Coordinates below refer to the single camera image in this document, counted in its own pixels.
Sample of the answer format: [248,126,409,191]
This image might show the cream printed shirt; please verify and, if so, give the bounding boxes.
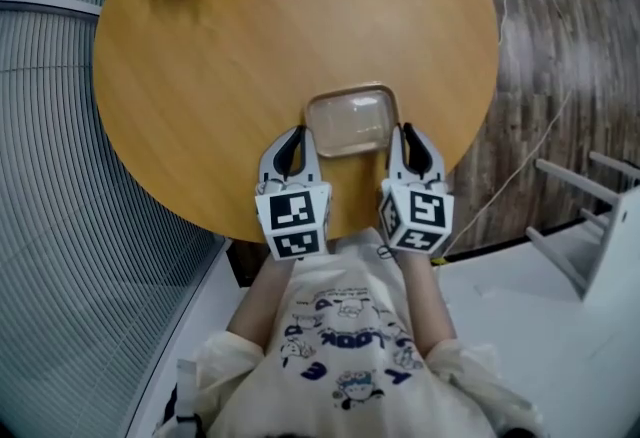
[153,227,547,438]

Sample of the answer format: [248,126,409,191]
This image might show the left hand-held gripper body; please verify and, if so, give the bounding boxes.
[254,172,334,262]

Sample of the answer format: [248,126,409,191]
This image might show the person's right forearm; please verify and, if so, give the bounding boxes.
[396,249,459,358]

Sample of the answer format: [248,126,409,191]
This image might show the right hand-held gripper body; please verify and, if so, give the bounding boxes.
[376,174,456,255]

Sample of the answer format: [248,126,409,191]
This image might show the grey slatted blinds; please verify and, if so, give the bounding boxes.
[0,0,227,438]

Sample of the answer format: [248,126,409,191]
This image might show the white wooden stool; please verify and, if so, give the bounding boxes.
[524,150,640,303]

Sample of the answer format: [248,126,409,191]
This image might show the clear plastic container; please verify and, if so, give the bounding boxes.
[306,92,394,153]

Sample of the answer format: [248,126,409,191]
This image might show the person's left forearm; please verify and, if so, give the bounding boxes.
[226,253,303,358]

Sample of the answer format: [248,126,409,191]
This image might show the beige rectangular tray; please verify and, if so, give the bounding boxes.
[303,81,400,160]

